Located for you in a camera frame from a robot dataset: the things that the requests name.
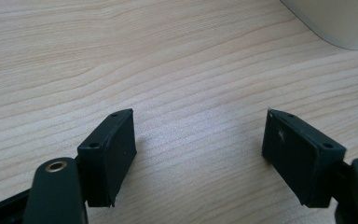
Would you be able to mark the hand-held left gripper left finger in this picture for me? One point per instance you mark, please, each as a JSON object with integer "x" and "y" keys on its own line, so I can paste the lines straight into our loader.
{"x": 105, "y": 158}

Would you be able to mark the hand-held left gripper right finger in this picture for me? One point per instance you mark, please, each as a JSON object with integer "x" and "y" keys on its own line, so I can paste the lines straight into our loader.
{"x": 301, "y": 161}

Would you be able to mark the white rounded object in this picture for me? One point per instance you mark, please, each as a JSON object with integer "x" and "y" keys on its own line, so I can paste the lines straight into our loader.
{"x": 338, "y": 21}

